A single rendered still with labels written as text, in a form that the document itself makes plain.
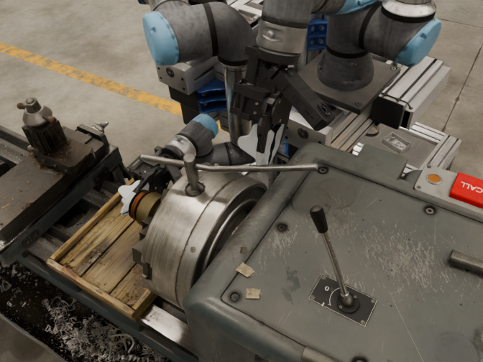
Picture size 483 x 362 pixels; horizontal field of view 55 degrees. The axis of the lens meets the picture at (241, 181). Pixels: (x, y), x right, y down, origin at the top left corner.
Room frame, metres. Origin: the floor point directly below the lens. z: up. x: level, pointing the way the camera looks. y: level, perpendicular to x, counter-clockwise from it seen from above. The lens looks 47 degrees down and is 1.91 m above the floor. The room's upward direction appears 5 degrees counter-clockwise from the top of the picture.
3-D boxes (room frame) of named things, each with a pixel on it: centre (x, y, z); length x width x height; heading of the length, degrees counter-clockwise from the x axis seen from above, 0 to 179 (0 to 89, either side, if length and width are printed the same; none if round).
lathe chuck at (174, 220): (0.62, 0.09, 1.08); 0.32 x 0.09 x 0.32; 145
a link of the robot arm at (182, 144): (0.90, 0.15, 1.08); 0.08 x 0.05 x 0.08; 53
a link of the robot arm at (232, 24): (0.98, -0.02, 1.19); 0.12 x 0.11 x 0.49; 11
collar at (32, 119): (1.04, 0.54, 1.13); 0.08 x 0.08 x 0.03
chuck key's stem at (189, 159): (0.62, 0.09, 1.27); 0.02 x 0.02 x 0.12
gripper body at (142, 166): (0.84, 0.21, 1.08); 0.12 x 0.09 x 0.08; 143
